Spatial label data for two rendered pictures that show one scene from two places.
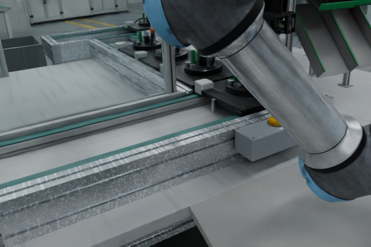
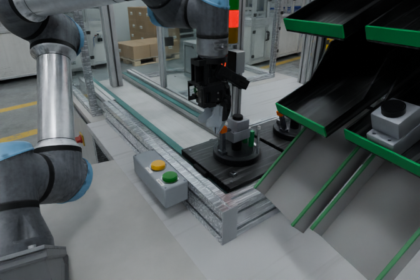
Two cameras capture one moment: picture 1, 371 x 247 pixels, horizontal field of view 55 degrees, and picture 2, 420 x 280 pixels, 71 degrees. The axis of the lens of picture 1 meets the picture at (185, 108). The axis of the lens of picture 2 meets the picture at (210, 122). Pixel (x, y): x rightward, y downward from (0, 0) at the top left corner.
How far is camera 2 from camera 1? 128 cm
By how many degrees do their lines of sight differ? 76
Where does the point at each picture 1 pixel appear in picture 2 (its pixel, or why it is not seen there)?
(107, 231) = (104, 139)
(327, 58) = (299, 190)
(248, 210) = (99, 179)
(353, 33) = (410, 211)
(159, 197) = (126, 149)
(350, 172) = not seen: hidden behind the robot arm
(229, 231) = not seen: hidden behind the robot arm
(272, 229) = not seen: hidden behind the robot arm
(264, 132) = (143, 160)
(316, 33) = (331, 157)
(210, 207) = (109, 166)
